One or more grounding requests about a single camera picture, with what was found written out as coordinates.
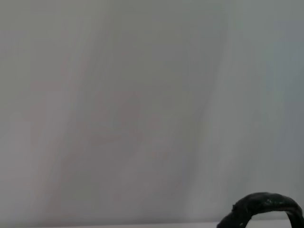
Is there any black round teapot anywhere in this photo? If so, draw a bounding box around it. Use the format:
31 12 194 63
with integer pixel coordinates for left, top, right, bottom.
216 192 304 228

